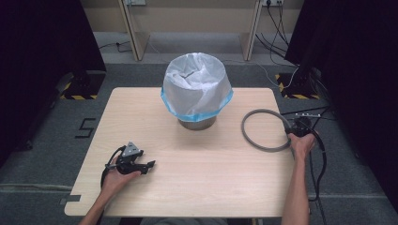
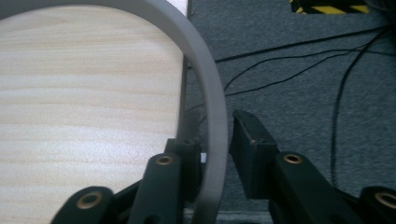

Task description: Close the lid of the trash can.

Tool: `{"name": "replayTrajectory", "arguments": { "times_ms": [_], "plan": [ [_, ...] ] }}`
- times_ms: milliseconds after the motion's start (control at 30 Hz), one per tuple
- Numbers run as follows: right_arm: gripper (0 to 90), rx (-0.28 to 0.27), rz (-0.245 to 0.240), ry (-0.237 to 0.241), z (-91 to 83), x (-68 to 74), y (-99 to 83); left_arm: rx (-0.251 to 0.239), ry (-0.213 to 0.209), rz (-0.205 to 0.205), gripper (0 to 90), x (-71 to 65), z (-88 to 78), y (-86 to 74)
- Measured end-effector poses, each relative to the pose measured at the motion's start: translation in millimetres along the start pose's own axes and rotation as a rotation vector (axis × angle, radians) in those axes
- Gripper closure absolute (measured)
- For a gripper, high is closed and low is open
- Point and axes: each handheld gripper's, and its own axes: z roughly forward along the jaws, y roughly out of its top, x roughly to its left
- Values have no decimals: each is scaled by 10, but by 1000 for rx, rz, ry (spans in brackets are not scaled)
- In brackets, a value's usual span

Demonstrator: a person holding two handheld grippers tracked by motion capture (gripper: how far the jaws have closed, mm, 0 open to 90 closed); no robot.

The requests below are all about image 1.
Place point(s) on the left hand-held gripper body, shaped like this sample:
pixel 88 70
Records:
pixel 130 154

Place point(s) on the wooden stand leg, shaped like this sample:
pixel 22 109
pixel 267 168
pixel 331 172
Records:
pixel 137 37
pixel 250 37

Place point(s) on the person's right hand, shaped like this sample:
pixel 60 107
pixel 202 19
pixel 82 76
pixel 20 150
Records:
pixel 302 146

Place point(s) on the hazard striped stand base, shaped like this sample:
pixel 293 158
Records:
pixel 286 84
pixel 81 87

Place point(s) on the white trash bag blue rim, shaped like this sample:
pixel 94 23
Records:
pixel 197 90

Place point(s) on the person's left hand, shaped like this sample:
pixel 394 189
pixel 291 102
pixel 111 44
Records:
pixel 115 182

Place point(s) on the wall power outlet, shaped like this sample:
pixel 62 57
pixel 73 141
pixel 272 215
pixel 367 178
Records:
pixel 135 2
pixel 272 2

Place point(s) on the black curtain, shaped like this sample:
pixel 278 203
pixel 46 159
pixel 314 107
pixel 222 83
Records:
pixel 359 78
pixel 37 62

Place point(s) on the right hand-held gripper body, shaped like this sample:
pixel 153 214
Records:
pixel 302 126

